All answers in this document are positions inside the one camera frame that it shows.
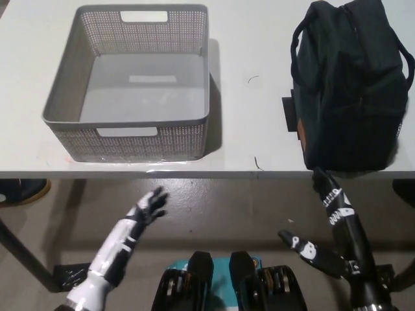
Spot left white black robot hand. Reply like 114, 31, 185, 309
65, 186, 170, 309

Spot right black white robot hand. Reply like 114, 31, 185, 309
278, 166, 390, 306

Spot dark green lunch bag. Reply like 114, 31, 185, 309
290, 0, 415, 172

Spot dark rounded object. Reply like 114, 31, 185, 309
392, 179, 415, 205

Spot dark metal table leg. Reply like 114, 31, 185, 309
0, 218, 62, 292

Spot left black robot body block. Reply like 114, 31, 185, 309
155, 251, 215, 311

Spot grey perforated plastic basket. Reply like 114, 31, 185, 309
41, 3, 211, 163

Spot black shoe tan sole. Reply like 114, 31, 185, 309
0, 179, 52, 207

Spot robot legs and feet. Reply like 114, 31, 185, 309
167, 257, 263, 311

